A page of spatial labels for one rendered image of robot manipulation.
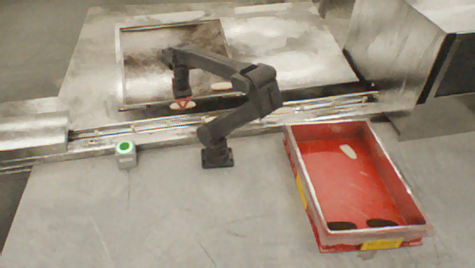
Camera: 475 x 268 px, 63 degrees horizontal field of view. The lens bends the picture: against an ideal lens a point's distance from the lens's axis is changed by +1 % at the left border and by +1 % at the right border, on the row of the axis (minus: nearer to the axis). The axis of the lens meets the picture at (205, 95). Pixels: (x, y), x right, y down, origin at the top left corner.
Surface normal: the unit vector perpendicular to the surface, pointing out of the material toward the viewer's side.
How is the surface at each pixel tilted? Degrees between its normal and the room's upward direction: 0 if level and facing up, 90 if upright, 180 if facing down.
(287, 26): 10
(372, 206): 0
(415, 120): 90
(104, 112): 0
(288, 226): 0
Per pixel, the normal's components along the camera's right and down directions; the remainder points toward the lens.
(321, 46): 0.03, -0.65
